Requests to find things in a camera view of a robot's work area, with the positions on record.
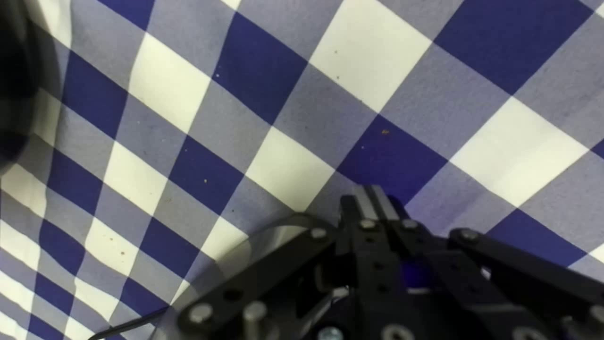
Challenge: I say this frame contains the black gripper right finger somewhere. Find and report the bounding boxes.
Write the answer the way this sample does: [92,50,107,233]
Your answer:
[370,184,551,340]

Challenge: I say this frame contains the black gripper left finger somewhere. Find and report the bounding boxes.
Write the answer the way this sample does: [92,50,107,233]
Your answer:
[341,186,409,340]

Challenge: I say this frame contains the blue white checkered tablecloth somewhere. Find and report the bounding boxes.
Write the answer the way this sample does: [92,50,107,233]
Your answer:
[0,0,604,340]

